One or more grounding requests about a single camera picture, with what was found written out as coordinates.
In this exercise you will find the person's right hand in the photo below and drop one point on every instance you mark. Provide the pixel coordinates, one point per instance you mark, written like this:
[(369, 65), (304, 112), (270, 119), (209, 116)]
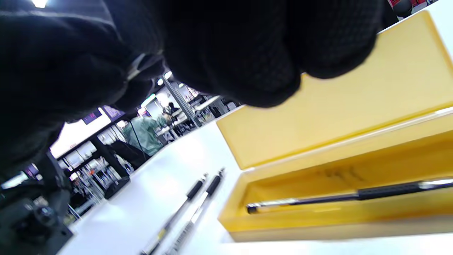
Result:
[(230, 46)]

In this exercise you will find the orange pen case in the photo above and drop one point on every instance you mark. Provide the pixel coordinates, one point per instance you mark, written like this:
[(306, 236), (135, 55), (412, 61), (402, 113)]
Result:
[(336, 117)]

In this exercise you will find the ceiling light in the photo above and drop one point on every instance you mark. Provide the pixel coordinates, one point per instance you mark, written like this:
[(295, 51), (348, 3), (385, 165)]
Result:
[(39, 3), (168, 75)]

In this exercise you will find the grey metal workbench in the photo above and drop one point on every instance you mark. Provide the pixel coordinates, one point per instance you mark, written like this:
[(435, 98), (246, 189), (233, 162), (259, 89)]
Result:
[(184, 106)]

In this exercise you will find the black office chair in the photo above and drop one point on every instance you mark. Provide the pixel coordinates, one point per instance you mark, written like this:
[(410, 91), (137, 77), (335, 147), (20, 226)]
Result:
[(127, 154)]

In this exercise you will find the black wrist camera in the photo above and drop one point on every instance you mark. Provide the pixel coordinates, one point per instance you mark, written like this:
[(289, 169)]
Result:
[(32, 219)]

